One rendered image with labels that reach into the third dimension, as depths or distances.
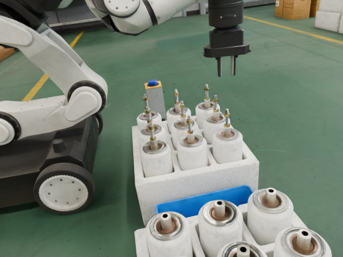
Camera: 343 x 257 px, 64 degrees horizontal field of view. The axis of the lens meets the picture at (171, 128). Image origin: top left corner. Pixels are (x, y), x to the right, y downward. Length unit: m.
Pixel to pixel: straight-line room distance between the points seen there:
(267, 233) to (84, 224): 0.63
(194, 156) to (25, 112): 0.67
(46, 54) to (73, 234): 0.62
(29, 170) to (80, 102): 0.30
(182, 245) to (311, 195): 0.60
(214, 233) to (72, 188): 0.59
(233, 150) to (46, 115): 0.71
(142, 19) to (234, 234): 0.51
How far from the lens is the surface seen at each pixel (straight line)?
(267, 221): 0.64
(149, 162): 0.84
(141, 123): 1.04
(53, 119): 1.14
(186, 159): 0.86
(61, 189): 1.05
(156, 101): 1.20
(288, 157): 1.25
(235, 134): 0.89
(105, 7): 0.67
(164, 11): 0.69
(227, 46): 0.77
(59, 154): 1.05
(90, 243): 0.98
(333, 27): 3.65
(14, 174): 1.12
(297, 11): 4.49
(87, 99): 1.06
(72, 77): 1.08
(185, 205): 0.87
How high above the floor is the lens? 0.71
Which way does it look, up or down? 29 degrees down
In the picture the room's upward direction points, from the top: 7 degrees counter-clockwise
